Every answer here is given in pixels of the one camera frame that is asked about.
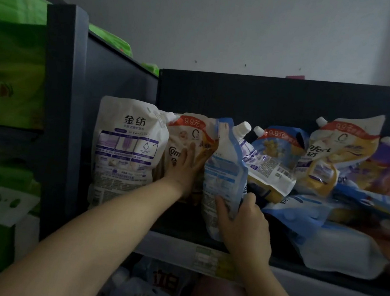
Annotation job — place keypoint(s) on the large green tissue pack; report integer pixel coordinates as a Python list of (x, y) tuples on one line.
[(9, 73)]

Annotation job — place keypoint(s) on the yellow price label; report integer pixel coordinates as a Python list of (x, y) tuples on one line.
[(216, 262)]

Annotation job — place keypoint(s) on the pink sticky note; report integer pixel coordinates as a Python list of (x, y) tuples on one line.
[(295, 76)]

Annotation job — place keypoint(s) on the dark metal shelf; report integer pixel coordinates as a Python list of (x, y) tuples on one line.
[(240, 95)]

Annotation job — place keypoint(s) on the person's left forearm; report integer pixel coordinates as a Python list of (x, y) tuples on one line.
[(90, 247)]

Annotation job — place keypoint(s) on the person's right hand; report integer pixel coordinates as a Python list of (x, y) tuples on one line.
[(248, 234)]

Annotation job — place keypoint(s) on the group of Chaoneng floral pouches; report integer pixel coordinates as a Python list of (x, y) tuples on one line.
[(345, 136)]

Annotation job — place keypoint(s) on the person's left hand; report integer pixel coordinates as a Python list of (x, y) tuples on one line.
[(186, 173)]

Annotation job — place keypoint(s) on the green toilet paper pack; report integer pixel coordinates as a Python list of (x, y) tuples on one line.
[(7, 201)]

